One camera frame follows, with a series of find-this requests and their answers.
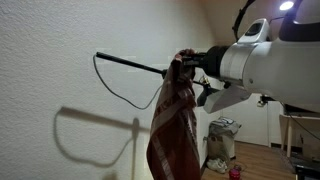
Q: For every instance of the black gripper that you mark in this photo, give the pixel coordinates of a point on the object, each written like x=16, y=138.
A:
x=209, y=61

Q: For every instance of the red patterned cloth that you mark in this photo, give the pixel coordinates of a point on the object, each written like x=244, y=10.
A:
x=172, y=152

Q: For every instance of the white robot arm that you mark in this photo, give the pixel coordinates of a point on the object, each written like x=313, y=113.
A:
x=286, y=69

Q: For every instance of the black lamp stand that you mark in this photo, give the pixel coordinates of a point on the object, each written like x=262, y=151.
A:
x=133, y=65

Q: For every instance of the grey trash bin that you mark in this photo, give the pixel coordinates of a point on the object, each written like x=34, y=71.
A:
x=221, y=138

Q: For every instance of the white shoes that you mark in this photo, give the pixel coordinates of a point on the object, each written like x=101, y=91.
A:
x=217, y=165

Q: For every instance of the wooden desk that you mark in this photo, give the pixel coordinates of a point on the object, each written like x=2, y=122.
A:
x=302, y=133

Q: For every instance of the red bottle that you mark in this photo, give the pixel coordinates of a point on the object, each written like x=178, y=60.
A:
x=235, y=173

